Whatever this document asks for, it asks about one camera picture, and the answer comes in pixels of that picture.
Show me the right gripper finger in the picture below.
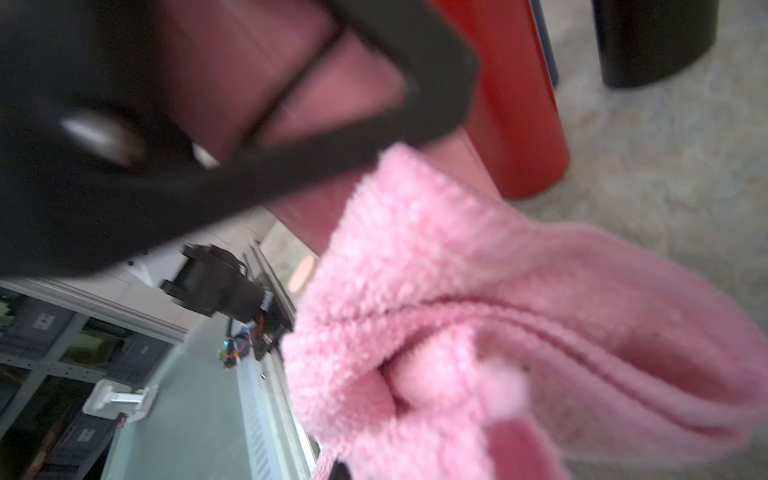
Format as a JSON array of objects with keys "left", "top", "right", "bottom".
[{"left": 1, "top": 1, "right": 479, "bottom": 278}]

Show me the pink cloth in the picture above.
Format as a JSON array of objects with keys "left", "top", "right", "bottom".
[{"left": 281, "top": 144, "right": 767, "bottom": 479}]

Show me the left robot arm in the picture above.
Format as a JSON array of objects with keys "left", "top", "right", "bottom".
[{"left": 160, "top": 244, "right": 293, "bottom": 369}]

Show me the red thermos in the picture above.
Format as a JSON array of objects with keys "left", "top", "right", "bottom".
[{"left": 434, "top": 0, "right": 570, "bottom": 200}]

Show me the blue thermos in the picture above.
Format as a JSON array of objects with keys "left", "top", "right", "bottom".
[{"left": 530, "top": 0, "right": 560, "bottom": 89}]

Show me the black thermos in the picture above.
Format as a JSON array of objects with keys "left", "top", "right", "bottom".
[{"left": 592, "top": 0, "right": 720, "bottom": 89}]

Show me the pink oval soap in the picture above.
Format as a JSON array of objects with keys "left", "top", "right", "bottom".
[{"left": 288, "top": 255, "right": 318, "bottom": 295}]

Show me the left circuit board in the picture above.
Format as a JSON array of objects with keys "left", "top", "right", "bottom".
[{"left": 218, "top": 336, "right": 251, "bottom": 370}]

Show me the aluminium front rail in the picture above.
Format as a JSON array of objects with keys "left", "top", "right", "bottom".
[{"left": 236, "top": 239, "right": 319, "bottom": 480}]

